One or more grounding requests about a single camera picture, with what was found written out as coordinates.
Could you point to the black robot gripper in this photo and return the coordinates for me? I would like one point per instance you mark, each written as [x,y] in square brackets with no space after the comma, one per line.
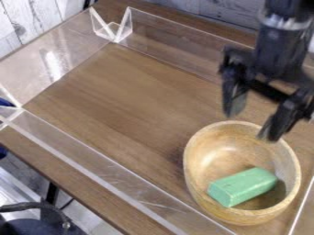
[271,70]

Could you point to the light wooden bowl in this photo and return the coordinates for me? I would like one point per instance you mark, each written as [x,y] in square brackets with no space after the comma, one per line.
[224,149]

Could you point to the green rectangular block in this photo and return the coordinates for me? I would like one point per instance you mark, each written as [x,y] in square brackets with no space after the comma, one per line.
[239,187]

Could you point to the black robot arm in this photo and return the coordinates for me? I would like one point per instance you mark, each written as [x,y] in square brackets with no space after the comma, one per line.
[287,9]

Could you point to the black table leg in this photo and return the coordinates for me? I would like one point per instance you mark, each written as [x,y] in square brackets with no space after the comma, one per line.
[52,194]

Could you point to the clear acrylic corner bracket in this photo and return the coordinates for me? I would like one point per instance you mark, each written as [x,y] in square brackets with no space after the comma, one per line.
[113,32]

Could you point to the clear acrylic enclosure wall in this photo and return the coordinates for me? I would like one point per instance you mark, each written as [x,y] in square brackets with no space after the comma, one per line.
[100,115]

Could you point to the black metal clamp bracket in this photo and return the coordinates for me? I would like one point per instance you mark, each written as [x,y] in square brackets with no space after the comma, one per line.
[60,224]

